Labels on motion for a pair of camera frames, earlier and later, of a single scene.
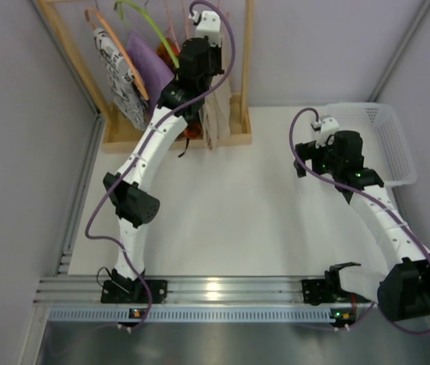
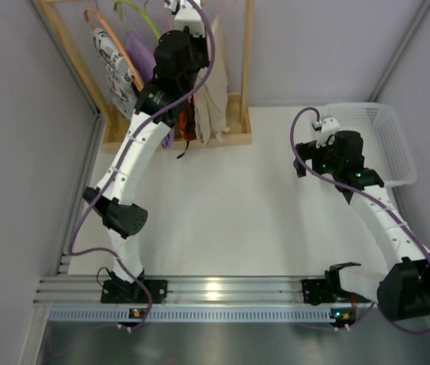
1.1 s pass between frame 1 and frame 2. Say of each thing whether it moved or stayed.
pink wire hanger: moved
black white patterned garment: stayed
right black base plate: stayed
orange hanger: stayed
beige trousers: moved
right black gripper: stayed
